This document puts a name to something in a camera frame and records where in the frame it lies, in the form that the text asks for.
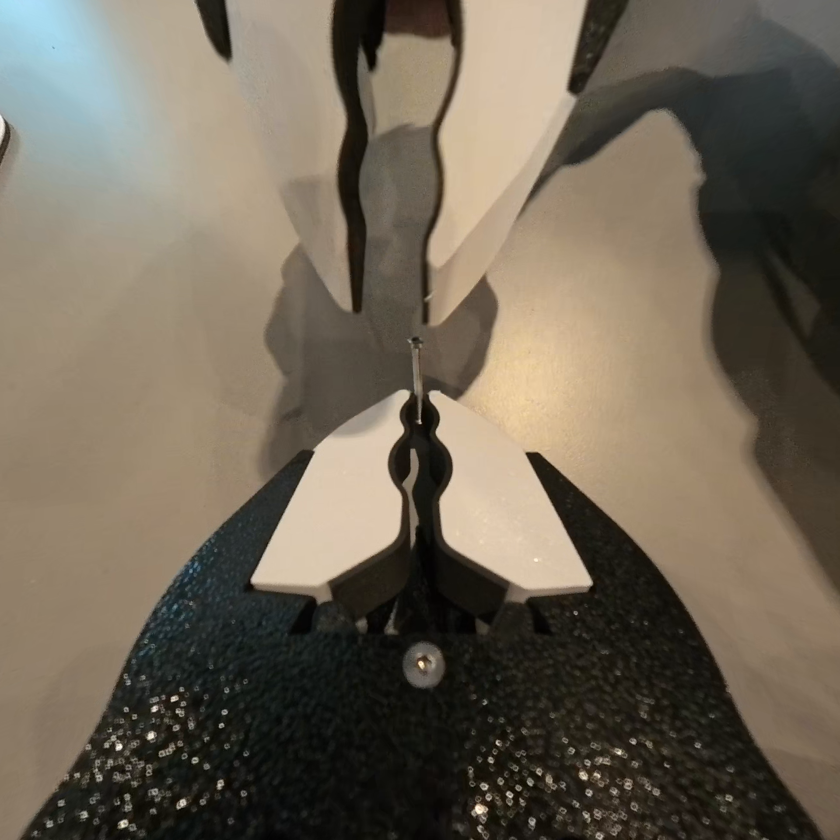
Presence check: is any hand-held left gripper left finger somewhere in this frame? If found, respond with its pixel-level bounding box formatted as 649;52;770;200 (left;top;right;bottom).
250;388;421;621

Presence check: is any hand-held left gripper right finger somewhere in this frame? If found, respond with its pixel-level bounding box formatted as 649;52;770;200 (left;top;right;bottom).
420;390;593;621

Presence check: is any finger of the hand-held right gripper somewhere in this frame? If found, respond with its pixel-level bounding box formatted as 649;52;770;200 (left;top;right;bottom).
423;0;592;327
225;0;389;315

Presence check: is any small metal nail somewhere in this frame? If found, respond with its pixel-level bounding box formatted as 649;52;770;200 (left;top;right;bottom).
407;335;426;424

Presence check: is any grey desk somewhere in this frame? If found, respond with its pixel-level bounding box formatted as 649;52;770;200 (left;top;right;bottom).
0;0;840;840

